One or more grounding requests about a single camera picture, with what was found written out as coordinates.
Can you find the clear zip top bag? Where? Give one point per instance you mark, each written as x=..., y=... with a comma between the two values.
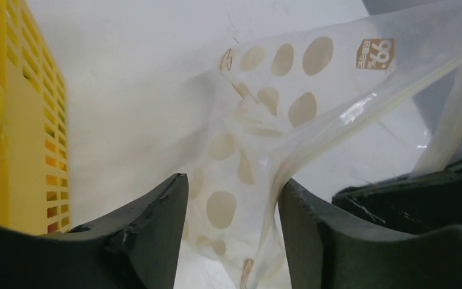
x=301, y=94

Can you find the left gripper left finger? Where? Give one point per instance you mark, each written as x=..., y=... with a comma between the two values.
x=134, y=246

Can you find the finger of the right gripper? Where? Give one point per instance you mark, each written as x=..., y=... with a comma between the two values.
x=412, y=205

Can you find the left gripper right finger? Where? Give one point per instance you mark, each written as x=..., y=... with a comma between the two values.
x=327, y=247

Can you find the yellow plastic basket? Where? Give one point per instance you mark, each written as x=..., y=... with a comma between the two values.
x=34, y=167

